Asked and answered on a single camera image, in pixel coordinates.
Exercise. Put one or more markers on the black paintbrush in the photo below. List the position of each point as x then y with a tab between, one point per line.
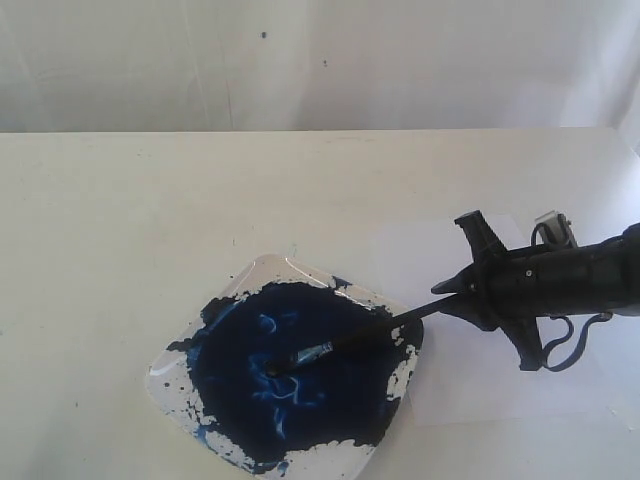
354	340

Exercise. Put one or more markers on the white paper sheet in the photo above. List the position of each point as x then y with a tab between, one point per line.
463	374

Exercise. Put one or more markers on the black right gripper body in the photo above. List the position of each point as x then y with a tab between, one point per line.
522	285

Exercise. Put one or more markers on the white square paint plate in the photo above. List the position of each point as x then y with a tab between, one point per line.
321	422

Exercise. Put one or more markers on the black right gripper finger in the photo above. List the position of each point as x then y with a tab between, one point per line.
469	280
471	310

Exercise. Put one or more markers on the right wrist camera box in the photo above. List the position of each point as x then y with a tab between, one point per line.
554	231

